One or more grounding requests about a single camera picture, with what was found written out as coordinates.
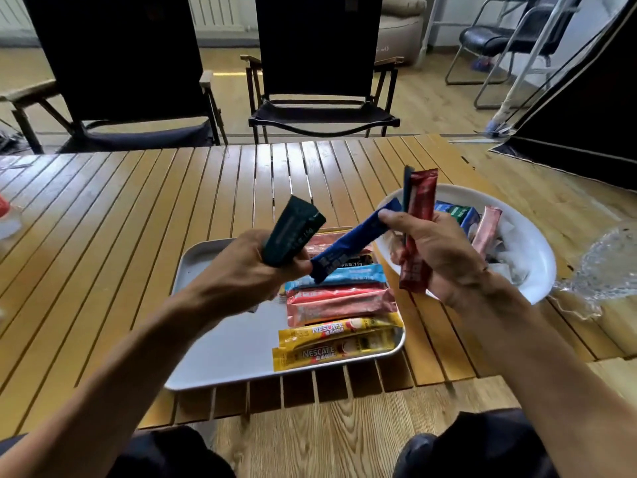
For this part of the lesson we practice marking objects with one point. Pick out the clear patterned glass cup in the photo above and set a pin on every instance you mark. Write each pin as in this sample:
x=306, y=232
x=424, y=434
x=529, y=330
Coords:
x=607, y=268

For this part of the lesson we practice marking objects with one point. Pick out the person's right hand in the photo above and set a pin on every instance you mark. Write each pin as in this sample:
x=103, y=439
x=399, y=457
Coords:
x=453, y=263

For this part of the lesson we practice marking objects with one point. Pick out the clear bottle with red cap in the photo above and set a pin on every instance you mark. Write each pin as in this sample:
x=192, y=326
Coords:
x=5, y=214

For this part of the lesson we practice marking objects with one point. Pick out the grey rectangular tray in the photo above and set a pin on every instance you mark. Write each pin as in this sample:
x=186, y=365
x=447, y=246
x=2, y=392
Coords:
x=224, y=343

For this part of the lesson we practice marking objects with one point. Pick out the white round bowl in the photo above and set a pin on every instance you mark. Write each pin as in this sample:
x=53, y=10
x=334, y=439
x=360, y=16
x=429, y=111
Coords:
x=537, y=263

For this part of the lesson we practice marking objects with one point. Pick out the small blue bundle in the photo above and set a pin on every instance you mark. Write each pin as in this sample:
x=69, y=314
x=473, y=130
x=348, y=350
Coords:
x=480, y=64

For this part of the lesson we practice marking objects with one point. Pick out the person's right forearm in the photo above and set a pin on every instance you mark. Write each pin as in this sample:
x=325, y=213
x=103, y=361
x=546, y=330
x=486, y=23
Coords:
x=547, y=373

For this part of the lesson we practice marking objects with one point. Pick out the person's right leg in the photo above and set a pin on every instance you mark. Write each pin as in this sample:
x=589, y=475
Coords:
x=482, y=443

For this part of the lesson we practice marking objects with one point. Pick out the person's left leg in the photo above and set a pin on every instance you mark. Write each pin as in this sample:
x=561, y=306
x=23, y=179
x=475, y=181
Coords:
x=164, y=453

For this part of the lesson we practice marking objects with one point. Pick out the person's left forearm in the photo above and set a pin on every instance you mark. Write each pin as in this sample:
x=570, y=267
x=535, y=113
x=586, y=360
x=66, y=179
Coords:
x=109, y=388

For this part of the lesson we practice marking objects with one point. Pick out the white wall radiator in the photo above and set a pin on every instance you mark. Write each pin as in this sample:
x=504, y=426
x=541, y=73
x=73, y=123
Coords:
x=214, y=9

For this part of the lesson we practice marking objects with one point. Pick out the person's leg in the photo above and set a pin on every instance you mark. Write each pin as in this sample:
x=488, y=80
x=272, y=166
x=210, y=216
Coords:
x=164, y=453
x=482, y=443

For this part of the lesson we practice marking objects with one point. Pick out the person's left hand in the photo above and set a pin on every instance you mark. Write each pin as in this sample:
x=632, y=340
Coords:
x=239, y=278

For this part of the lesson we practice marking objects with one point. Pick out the black office chair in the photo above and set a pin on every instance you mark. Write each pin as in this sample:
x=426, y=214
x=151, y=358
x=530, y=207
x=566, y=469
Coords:
x=482, y=39

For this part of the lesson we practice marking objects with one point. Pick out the black folding chair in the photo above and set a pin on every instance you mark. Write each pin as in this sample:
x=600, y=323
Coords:
x=318, y=49
x=119, y=59

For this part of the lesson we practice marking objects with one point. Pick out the black fabric backdrop panel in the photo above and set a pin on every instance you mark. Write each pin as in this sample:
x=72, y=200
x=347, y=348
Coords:
x=10, y=141
x=592, y=119

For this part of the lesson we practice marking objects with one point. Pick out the white metal frame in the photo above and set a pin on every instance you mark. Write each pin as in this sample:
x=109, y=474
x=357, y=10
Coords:
x=537, y=44

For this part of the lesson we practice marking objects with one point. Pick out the beige inflatable sofa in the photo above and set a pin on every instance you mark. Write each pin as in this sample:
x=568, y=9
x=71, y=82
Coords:
x=398, y=37

